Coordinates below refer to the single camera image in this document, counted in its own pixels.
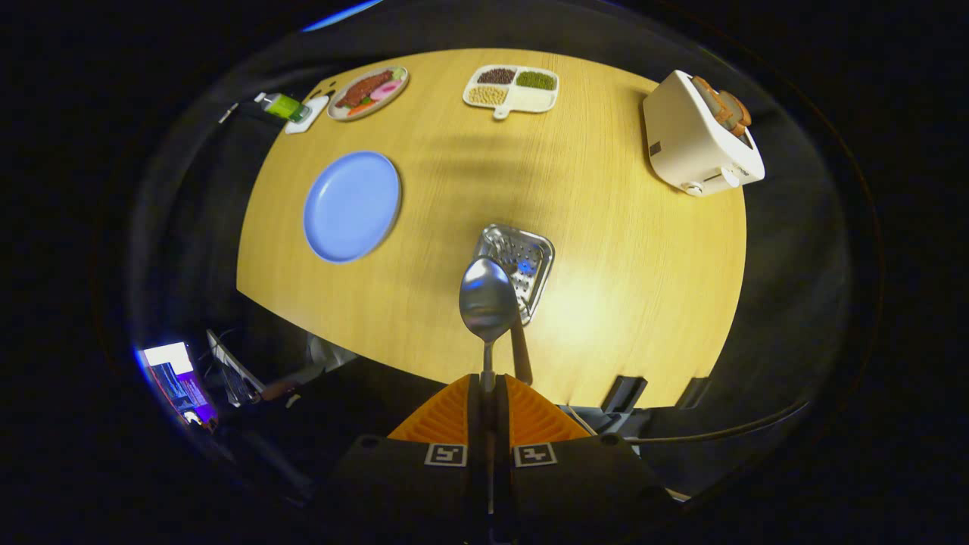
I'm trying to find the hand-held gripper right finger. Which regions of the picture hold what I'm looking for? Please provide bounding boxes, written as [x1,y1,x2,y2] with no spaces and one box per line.
[492,373,678,545]

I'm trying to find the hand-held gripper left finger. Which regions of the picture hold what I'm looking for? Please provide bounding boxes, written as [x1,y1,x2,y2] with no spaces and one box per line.
[326,373,489,545]

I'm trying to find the metal fork wooden handle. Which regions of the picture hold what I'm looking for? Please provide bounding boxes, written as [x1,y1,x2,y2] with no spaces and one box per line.
[500,261,534,386]

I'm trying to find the metal spoon wooden handle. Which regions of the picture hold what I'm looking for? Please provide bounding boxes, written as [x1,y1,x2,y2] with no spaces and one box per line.
[459,257,520,531]

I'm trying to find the open laptop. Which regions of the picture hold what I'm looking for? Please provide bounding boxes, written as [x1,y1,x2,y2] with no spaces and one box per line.
[206,328,266,406]

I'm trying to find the square metal drain tray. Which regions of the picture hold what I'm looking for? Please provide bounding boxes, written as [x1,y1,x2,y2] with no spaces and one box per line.
[471,223,555,326]

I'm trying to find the lit computer monitor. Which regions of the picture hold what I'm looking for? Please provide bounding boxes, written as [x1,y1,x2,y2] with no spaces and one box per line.
[140,341,220,428]

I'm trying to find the blue round plate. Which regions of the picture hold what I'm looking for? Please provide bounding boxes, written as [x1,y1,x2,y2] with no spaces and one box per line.
[303,151,402,264]

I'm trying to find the white toaster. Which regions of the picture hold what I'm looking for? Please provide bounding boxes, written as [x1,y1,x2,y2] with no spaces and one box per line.
[643,70,766,198]

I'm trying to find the white square coaster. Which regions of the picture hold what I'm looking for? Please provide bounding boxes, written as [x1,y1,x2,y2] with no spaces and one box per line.
[285,95,331,135]

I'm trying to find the plate of toy food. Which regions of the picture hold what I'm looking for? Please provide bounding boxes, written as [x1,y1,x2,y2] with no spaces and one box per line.
[327,66,410,122]

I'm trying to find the green drink bottle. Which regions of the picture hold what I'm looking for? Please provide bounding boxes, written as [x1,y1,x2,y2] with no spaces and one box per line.
[254,92,311,123]

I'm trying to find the white divided bean tray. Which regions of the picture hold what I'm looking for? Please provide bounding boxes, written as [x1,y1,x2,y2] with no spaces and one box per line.
[463,64,560,120]

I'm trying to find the brown toast slice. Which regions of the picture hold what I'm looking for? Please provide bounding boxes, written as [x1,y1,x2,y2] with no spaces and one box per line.
[719,89,752,138]

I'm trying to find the light toast slice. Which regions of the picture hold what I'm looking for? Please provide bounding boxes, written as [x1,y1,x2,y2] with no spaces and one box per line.
[691,76,734,129]

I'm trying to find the black table bracket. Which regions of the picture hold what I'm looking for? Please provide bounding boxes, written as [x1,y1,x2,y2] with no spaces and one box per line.
[600,375,649,415]
[674,376,711,410]

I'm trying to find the dark cable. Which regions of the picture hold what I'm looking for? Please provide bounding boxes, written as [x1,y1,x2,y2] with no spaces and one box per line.
[621,401,811,445]

